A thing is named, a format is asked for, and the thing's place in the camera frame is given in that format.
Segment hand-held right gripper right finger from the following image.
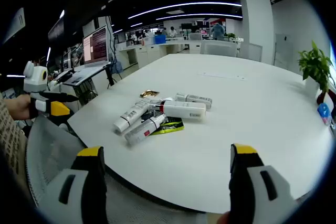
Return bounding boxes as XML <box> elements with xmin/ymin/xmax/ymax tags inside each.
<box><xmin>229</xmin><ymin>143</ymin><xmax>300</xmax><ymax>224</ymax></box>

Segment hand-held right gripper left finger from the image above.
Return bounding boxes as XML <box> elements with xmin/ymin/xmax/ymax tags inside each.
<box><xmin>43</xmin><ymin>146</ymin><xmax>108</xmax><ymax>224</ymax></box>

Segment white skincare tube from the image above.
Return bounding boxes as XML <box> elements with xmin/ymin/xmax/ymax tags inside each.
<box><xmin>112</xmin><ymin>98</ymin><xmax>156</xmax><ymax>135</ymax></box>

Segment green black sachet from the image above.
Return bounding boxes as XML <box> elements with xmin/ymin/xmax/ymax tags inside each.
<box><xmin>149</xmin><ymin>115</ymin><xmax>185</xmax><ymax>136</ymax></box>

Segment red-collared pump skincare bottle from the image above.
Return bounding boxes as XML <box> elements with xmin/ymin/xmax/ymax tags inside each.
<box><xmin>148</xmin><ymin>100</ymin><xmax>207</xmax><ymax>121</ymax></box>

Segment person's left hand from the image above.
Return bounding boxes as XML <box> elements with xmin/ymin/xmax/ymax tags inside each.
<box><xmin>10</xmin><ymin>94</ymin><xmax>32</xmax><ymax>120</ymax></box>

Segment person's right hand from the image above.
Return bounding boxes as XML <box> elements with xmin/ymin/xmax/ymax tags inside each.
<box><xmin>219</xmin><ymin>212</ymin><xmax>232</xmax><ymax>224</ymax></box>

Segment black laptop stand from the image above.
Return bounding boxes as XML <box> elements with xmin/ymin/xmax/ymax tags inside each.
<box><xmin>75</xmin><ymin>65</ymin><xmax>116</xmax><ymax>104</ymax></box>

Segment person's beige printed shirt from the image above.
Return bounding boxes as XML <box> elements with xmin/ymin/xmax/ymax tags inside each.
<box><xmin>0</xmin><ymin>91</ymin><xmax>28</xmax><ymax>183</ymax></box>

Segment open silver laptop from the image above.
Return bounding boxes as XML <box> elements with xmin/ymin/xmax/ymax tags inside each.
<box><xmin>62</xmin><ymin>25</ymin><xmax>113</xmax><ymax>86</ymax></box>

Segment gold foil sachet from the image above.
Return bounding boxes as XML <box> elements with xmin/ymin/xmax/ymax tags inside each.
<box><xmin>138</xmin><ymin>89</ymin><xmax>160</xmax><ymax>99</ymax></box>

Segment white counter cabinets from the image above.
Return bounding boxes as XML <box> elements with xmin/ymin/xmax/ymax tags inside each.
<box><xmin>114</xmin><ymin>37</ymin><xmax>190</xmax><ymax>70</ymax></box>

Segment blue packet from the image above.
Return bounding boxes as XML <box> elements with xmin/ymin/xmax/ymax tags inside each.
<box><xmin>317</xmin><ymin>102</ymin><xmax>332</xmax><ymax>125</ymax></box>

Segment dark red vase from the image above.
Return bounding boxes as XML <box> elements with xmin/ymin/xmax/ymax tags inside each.
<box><xmin>316</xmin><ymin>89</ymin><xmax>329</xmax><ymax>105</ymax></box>

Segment white plant pot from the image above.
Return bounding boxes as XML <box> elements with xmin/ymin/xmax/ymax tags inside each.
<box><xmin>304</xmin><ymin>76</ymin><xmax>321</xmax><ymax>96</ymax></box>

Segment green leafy plant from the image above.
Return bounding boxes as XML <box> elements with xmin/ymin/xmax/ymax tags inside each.
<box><xmin>298</xmin><ymin>40</ymin><xmax>335</xmax><ymax>93</ymax></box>

